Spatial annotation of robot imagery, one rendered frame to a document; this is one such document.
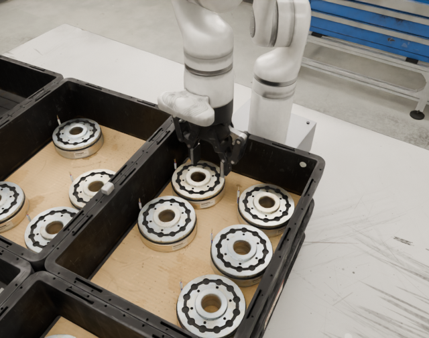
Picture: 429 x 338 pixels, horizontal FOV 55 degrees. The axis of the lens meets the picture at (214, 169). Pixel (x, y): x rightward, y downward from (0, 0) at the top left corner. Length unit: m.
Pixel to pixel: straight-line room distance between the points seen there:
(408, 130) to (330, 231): 1.62
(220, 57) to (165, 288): 0.37
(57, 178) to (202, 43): 0.46
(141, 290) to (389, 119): 2.06
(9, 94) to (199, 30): 0.72
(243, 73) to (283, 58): 1.90
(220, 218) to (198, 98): 0.26
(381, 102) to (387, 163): 1.54
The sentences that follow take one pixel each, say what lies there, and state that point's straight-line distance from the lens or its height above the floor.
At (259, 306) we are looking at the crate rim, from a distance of 0.56.
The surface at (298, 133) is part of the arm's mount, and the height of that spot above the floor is 0.79.
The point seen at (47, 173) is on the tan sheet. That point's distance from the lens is 0.91.
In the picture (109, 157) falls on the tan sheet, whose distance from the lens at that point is 0.90.
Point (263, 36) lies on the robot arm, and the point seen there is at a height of 1.07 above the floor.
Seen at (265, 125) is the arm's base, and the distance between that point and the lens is 0.90.
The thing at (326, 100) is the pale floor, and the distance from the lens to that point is 2.57.
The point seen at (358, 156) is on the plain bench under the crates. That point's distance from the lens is 1.13.
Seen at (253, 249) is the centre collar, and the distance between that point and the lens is 0.68.
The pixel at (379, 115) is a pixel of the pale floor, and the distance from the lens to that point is 2.54.
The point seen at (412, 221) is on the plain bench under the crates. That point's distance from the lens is 1.02.
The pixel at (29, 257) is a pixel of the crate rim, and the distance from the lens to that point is 0.65.
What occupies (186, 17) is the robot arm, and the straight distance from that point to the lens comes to 0.57.
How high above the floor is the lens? 1.43
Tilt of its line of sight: 45 degrees down
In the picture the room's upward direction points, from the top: straight up
